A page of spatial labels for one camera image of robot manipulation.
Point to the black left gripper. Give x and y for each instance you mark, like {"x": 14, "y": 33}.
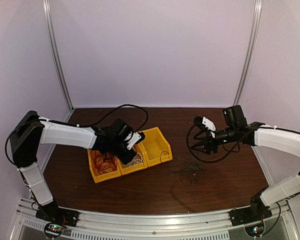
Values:
{"x": 126, "y": 158}

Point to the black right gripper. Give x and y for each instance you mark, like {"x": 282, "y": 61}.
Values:
{"x": 211, "y": 143}

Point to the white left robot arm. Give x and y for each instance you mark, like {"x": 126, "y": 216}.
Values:
{"x": 29, "y": 146}

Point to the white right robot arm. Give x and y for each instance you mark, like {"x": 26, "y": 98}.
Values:
{"x": 261, "y": 136}

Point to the yellow middle bin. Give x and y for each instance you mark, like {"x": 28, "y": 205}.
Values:
{"x": 137, "y": 164}

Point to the yellow bin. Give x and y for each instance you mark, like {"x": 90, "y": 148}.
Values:
{"x": 157, "y": 148}
{"x": 137, "y": 164}
{"x": 103, "y": 167}

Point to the yellow bin near front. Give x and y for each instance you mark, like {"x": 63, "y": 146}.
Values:
{"x": 103, "y": 167}

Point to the yellow far bin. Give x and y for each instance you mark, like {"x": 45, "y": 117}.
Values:
{"x": 157, "y": 148}

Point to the left controller board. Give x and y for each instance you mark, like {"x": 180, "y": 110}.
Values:
{"x": 53, "y": 230}

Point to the controller board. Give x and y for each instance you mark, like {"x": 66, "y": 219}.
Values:
{"x": 255, "y": 230}
{"x": 53, "y": 230}

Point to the right controller board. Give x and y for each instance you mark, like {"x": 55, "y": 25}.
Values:
{"x": 255, "y": 230}

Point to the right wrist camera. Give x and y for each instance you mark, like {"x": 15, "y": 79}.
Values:
{"x": 207, "y": 124}

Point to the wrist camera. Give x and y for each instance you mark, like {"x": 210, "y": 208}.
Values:
{"x": 134, "y": 138}
{"x": 207, "y": 124}

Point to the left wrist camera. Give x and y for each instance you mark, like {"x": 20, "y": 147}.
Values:
{"x": 134, "y": 138}

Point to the aluminium corner post right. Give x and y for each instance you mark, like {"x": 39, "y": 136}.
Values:
{"x": 253, "y": 36}

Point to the aluminium corner post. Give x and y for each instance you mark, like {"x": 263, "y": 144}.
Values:
{"x": 253, "y": 36}
{"x": 55, "y": 54}

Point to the aluminium front rail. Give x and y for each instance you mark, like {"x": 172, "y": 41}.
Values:
{"x": 211, "y": 225}

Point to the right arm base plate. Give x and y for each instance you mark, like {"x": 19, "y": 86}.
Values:
{"x": 243, "y": 216}

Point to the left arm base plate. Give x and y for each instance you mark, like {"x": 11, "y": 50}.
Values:
{"x": 58, "y": 215}

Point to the aluminium corner post left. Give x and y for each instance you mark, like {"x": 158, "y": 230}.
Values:
{"x": 55, "y": 54}

